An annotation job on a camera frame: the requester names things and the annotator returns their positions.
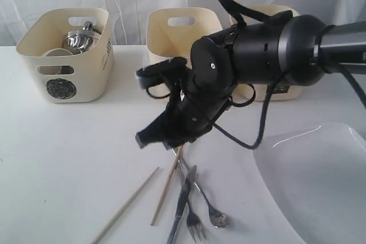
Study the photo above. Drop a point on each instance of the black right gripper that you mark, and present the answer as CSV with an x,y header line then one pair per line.
x,y
188,116

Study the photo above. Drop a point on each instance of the light wooden chopstick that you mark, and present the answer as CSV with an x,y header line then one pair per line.
x,y
166,185

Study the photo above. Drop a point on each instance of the shiny steel bowl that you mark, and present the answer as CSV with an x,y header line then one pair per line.
x,y
80,41

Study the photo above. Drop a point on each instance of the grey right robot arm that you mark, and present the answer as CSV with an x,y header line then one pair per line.
x,y
294,51

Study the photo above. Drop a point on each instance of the steel knife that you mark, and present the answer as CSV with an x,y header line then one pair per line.
x,y
186,185

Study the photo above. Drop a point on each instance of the steel fork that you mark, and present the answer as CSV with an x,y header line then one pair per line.
x,y
193,222

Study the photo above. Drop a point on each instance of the steel spoon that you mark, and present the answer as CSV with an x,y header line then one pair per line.
x,y
217,218

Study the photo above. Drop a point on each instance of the cream bin circle mark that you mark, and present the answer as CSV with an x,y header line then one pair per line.
x,y
67,79

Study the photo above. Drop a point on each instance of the cream bin triangle mark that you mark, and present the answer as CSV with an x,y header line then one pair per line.
x,y
165,41

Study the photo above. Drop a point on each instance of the cream bin square mark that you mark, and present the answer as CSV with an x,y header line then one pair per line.
x,y
281,92

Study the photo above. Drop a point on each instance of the white square ceramic plate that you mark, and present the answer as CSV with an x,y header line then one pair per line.
x,y
316,177

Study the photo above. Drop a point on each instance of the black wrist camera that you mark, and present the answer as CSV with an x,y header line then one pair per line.
x,y
167,72

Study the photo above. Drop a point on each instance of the steel cup with handle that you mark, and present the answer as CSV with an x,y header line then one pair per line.
x,y
88,26

